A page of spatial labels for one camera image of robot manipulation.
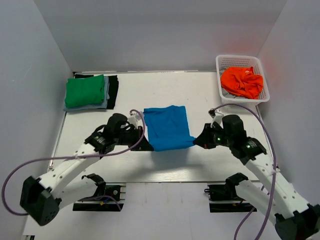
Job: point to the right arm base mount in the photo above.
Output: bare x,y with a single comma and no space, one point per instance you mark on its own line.
222,202

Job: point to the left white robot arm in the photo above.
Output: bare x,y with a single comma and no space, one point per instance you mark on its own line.
70,182

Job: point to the orange t-shirt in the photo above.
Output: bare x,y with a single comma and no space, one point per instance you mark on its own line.
242,82

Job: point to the folded green t-shirt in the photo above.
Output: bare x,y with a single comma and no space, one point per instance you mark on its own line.
84,91

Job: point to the white plastic basket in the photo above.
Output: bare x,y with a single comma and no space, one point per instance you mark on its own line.
225,61

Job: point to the folded black t-shirt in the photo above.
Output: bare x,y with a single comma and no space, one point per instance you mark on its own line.
111,95

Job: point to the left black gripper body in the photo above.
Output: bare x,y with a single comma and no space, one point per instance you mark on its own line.
129,137

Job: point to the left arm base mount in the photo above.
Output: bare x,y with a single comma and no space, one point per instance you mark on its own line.
110,199

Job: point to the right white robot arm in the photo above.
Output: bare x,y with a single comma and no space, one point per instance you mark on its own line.
293,217

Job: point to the grey t-shirt in basket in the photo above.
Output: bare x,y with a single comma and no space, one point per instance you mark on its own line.
225,93

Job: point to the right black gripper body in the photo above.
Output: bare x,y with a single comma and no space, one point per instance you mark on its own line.
216,137

